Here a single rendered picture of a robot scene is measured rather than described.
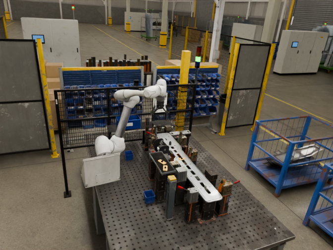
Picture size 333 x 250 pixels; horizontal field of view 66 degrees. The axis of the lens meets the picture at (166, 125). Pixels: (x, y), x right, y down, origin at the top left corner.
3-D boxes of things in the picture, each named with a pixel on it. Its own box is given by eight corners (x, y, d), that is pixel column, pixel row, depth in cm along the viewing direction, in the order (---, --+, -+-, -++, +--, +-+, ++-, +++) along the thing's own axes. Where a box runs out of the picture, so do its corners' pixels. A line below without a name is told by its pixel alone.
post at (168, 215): (173, 218, 243) (177, 180, 225) (166, 220, 240) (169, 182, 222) (170, 213, 249) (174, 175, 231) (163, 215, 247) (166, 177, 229)
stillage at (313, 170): (295, 159, 500) (309, 114, 461) (332, 184, 432) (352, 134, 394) (244, 168, 459) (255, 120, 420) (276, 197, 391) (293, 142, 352)
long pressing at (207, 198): (226, 198, 231) (227, 197, 230) (204, 203, 223) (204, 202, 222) (168, 132, 347) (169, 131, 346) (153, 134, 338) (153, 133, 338)
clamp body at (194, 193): (196, 222, 240) (201, 192, 226) (186, 225, 236) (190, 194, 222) (192, 216, 248) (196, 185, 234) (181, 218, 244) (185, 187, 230)
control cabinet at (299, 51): (280, 75, 1214) (294, 20, 1114) (272, 73, 1259) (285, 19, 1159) (316, 74, 1300) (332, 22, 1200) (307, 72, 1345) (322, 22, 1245)
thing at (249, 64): (220, 135, 576) (236, 42, 495) (217, 133, 588) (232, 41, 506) (257, 131, 614) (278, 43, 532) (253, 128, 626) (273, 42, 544)
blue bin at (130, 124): (140, 128, 344) (140, 119, 339) (118, 130, 334) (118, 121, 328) (137, 123, 358) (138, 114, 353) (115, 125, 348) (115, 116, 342)
